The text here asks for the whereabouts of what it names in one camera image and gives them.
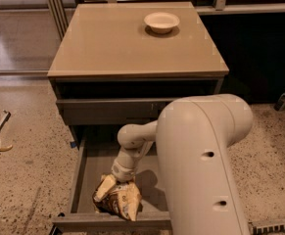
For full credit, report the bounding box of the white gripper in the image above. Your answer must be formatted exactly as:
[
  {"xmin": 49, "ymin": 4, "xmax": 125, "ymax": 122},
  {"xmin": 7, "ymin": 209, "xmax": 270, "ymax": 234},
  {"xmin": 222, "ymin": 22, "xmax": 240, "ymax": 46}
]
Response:
[{"xmin": 93, "ymin": 162, "xmax": 142, "ymax": 210}]

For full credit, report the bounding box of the brown chip bag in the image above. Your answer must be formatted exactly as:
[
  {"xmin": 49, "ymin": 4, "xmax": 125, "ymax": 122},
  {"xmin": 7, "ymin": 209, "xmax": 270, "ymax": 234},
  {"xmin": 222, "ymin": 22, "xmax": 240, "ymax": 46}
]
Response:
[{"xmin": 92, "ymin": 179, "xmax": 138, "ymax": 221}]

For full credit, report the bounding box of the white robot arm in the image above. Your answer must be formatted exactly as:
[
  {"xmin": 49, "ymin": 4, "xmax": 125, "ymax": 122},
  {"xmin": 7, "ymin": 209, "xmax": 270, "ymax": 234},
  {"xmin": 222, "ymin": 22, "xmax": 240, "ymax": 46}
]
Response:
[{"xmin": 92, "ymin": 94, "xmax": 253, "ymax": 235}]

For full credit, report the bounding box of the grey drawer cabinet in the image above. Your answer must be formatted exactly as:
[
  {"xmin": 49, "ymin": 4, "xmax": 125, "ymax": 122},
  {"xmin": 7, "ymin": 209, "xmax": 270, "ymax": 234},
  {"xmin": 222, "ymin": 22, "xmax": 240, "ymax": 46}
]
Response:
[{"xmin": 48, "ymin": 2, "xmax": 229, "ymax": 142}]

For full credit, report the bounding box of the white power strip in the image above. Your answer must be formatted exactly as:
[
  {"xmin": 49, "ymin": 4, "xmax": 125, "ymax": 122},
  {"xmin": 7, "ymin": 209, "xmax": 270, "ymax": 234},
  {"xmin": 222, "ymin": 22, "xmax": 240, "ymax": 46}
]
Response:
[{"xmin": 249, "ymin": 217, "xmax": 285, "ymax": 235}]

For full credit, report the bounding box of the white paper bowl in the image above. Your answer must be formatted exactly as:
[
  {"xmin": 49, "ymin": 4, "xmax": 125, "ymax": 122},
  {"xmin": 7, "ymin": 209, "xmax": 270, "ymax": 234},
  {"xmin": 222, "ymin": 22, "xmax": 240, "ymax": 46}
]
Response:
[{"xmin": 144, "ymin": 12, "xmax": 180, "ymax": 34}]

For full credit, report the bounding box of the small dark floor object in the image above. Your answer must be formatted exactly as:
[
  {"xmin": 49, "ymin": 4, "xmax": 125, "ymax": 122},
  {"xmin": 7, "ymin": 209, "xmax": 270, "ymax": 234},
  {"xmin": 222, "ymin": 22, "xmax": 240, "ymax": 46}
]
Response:
[{"xmin": 274, "ymin": 93, "xmax": 285, "ymax": 111}]

